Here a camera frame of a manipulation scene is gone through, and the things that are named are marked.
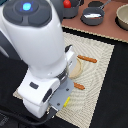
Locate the red toy tomato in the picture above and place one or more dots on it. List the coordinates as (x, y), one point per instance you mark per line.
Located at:
(67, 4)

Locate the yellow toy box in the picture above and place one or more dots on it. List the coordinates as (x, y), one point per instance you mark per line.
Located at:
(66, 102)

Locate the orange handled fork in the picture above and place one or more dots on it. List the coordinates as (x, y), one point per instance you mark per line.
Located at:
(79, 86)

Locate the orange handled knife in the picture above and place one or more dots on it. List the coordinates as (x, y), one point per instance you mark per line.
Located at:
(87, 59)

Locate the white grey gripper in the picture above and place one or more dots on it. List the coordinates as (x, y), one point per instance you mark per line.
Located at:
(39, 84)

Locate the grey toy pot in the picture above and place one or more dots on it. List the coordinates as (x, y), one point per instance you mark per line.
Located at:
(73, 11)

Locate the beige bowl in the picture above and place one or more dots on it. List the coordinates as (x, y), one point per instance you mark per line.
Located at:
(122, 15)

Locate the white woven placemat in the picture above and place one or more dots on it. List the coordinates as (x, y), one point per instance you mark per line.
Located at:
(79, 110)

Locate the grey toy frying pan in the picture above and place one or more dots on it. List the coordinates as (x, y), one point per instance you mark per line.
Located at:
(97, 10)

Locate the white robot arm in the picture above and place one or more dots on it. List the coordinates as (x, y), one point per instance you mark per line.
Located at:
(30, 30)

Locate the round wooden plate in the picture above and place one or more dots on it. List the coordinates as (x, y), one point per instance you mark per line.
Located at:
(77, 70)

